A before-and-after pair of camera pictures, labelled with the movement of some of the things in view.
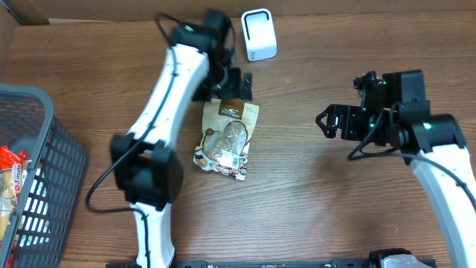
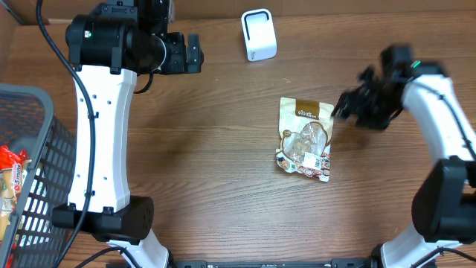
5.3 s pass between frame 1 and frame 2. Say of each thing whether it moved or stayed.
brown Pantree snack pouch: moved
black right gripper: moved
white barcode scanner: stayed
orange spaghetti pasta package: stayed
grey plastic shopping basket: stayed
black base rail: stayed
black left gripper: moved
